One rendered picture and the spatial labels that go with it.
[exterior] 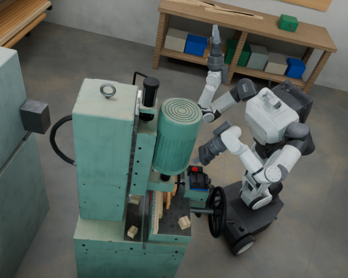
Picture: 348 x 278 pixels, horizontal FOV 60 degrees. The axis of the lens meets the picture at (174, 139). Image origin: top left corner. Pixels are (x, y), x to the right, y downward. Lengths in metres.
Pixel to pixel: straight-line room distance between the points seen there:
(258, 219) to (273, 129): 1.20
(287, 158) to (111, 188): 0.84
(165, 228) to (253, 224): 1.22
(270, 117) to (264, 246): 1.41
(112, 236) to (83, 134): 0.64
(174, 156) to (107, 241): 0.60
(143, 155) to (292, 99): 0.88
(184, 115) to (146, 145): 0.20
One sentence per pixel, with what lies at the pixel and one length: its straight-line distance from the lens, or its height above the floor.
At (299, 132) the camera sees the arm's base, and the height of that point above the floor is 1.36.
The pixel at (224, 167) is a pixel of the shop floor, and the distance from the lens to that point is 3.13.
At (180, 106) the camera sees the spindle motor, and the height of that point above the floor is 1.50.
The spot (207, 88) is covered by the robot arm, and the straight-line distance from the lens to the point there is 1.73.
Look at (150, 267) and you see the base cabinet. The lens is 1.86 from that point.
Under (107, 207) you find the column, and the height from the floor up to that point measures 0.93.
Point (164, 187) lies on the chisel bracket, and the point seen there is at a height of 1.04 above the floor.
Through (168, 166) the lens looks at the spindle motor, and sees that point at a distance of 1.31.
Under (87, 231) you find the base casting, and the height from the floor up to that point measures 0.80.
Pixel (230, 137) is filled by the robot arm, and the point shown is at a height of 1.33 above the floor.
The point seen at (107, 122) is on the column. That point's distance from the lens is 1.11.
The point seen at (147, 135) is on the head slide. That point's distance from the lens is 1.19.
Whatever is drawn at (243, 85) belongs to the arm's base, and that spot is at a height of 1.34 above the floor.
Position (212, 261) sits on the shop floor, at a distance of 2.55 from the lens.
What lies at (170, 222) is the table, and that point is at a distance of 1.57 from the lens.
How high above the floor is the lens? 2.24
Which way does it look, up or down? 44 degrees down
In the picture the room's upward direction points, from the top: 14 degrees clockwise
